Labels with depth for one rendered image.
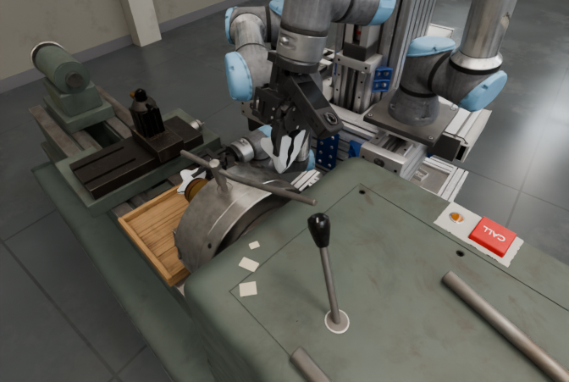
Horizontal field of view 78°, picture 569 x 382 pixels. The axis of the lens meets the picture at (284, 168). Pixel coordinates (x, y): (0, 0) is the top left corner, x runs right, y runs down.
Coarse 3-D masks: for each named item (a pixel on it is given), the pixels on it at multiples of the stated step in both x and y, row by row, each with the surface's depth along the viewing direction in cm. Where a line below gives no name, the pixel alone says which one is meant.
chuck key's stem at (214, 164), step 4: (212, 160) 69; (216, 160) 69; (208, 164) 69; (212, 164) 69; (216, 164) 68; (220, 164) 70; (212, 168) 69; (216, 168) 69; (220, 168) 70; (212, 172) 70; (216, 172) 69; (216, 176) 71; (220, 176) 71; (216, 180) 72; (220, 180) 72; (224, 180) 72; (220, 184) 72; (224, 184) 74; (224, 188) 74; (228, 188) 75
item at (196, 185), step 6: (192, 180) 95; (198, 180) 95; (204, 180) 94; (186, 186) 95; (192, 186) 94; (198, 186) 92; (186, 192) 94; (192, 192) 92; (186, 198) 95; (192, 198) 92
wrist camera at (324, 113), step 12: (288, 84) 56; (300, 84) 55; (312, 84) 57; (300, 96) 55; (312, 96) 55; (300, 108) 56; (312, 108) 54; (324, 108) 55; (312, 120) 55; (324, 120) 54; (336, 120) 55; (324, 132) 54; (336, 132) 55
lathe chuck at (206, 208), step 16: (240, 176) 78; (256, 176) 79; (272, 176) 81; (208, 192) 75; (240, 192) 74; (192, 208) 75; (208, 208) 74; (224, 208) 72; (192, 224) 74; (208, 224) 72; (176, 240) 78; (192, 240) 74; (192, 256) 74; (192, 272) 77
